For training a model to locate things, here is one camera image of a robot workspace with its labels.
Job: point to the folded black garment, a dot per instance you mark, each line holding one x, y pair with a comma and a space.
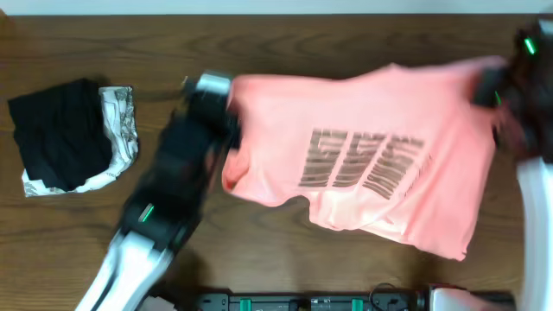
60, 134

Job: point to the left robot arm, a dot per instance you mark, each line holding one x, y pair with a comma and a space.
163, 212

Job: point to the pink printed t-shirt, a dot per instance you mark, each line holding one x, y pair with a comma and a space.
400, 152

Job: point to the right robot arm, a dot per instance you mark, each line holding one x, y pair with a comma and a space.
521, 92

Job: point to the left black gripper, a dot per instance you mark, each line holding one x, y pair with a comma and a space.
232, 129

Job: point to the white patterned folded garment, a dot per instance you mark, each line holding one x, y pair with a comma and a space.
120, 128

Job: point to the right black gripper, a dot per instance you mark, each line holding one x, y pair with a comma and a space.
479, 86

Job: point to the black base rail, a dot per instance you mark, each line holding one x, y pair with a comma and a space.
383, 297

